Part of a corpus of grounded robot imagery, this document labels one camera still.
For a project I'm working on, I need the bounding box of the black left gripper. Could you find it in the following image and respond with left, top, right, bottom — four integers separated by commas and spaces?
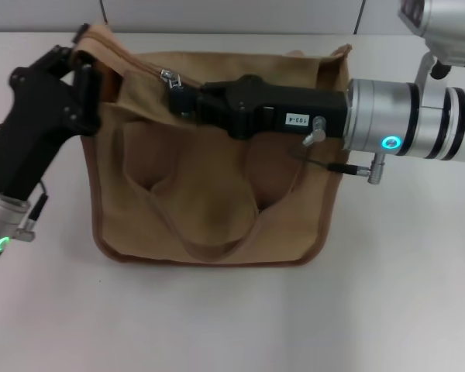
0, 23, 103, 203

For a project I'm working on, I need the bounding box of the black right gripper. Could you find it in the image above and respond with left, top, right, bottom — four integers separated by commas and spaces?
168, 74, 350, 141

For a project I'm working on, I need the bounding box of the silver metal zipper pull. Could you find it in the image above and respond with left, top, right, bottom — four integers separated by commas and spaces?
160, 67, 184, 91

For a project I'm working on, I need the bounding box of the khaki fabric food bag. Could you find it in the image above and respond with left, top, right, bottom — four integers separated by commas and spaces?
71, 22, 353, 269

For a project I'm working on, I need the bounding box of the left arm gripper cable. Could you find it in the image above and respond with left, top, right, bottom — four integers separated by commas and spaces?
17, 181, 50, 242

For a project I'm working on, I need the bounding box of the arm gripper cable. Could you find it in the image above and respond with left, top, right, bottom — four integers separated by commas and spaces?
17, 181, 50, 242
290, 117, 388, 186

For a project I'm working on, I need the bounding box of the right arm gripper cable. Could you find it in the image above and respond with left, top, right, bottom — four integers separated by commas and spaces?
290, 117, 388, 186

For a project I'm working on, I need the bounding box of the silver right camera mount bracket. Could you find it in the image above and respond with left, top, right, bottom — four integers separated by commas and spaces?
416, 50, 453, 87

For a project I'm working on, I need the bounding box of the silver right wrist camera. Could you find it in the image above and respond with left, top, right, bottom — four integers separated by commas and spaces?
398, 0, 465, 67

